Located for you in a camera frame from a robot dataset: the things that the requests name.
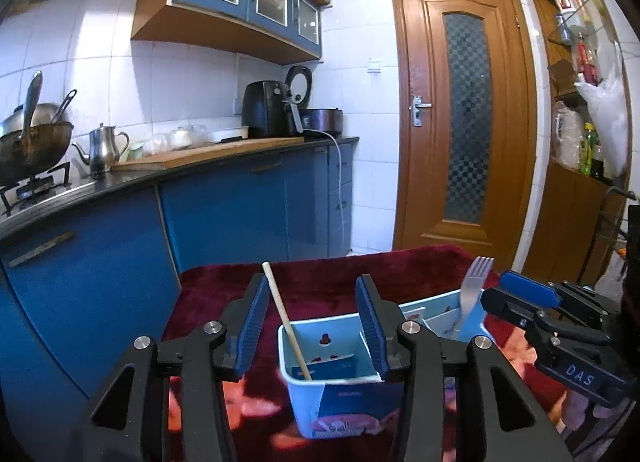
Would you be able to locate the wooden shelf unit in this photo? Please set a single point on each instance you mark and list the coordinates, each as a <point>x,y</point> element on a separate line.
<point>555,222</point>

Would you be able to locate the wooden cutting board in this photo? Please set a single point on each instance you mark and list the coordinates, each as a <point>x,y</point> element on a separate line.
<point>200,155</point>

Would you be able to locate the metal ladle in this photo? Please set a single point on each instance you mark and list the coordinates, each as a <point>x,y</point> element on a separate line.
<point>31,102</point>

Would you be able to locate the green bottle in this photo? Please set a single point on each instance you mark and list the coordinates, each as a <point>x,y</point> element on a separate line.
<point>589,147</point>

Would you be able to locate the person's right hand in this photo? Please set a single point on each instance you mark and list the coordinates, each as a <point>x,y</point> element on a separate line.
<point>575,409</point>

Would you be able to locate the clear plastic jar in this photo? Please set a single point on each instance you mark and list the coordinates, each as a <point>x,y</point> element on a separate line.
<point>567,137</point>

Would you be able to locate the metal spatula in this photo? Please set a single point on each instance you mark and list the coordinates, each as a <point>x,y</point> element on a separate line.
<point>64,105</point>

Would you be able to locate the red bottle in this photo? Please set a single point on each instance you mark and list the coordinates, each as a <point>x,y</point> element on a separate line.
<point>586,62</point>

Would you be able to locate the blue carton organizer box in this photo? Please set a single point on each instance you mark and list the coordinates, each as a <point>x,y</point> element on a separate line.
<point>340,407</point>

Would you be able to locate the white wall switch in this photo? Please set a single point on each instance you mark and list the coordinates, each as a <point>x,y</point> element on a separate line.
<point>374,66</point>

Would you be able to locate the blue kitchen base cabinet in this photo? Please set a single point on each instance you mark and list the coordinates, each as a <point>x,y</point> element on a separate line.
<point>225,222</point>

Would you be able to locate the metal fork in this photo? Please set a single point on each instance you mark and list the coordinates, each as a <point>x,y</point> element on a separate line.
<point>472,292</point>

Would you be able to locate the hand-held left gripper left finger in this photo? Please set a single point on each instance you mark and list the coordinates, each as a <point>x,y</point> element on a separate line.
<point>250,327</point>

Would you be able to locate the blue spray bottle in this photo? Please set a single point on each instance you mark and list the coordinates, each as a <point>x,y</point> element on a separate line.
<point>564,32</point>

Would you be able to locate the black air fryer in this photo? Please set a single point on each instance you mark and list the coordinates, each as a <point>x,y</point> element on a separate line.
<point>265,110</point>

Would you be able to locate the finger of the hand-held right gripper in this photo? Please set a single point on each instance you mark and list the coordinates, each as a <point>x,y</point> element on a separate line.
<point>505,309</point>
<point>530,288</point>

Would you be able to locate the metal wok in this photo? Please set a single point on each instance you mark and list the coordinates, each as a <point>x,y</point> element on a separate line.
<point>35,147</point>

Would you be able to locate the steel kettle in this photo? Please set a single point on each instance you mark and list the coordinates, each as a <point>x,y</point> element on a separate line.
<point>102,150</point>

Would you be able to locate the dark rice cooker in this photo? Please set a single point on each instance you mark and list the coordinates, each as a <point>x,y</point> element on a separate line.
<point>322,120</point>

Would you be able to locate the white rectangular dish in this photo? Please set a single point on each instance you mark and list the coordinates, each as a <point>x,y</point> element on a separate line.
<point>227,133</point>

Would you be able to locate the black gas stove grate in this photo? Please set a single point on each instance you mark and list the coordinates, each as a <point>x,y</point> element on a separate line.
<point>40,184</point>

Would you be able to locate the clear plastic food bags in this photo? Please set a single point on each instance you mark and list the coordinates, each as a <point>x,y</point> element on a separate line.
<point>180,137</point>

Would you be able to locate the dark red flowered blanket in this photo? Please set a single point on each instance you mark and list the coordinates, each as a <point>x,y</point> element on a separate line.
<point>325,282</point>

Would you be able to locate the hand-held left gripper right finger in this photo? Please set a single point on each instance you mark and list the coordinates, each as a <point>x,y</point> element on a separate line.
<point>372,329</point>

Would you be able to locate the wooden chopstick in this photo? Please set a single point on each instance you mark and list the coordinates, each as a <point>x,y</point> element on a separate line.
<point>287,322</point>

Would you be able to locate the white plastic bag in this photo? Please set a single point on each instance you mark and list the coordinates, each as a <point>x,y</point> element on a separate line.
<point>607,117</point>

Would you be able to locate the wooden door with glass panel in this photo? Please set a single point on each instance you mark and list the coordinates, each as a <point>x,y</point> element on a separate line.
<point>425,142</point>

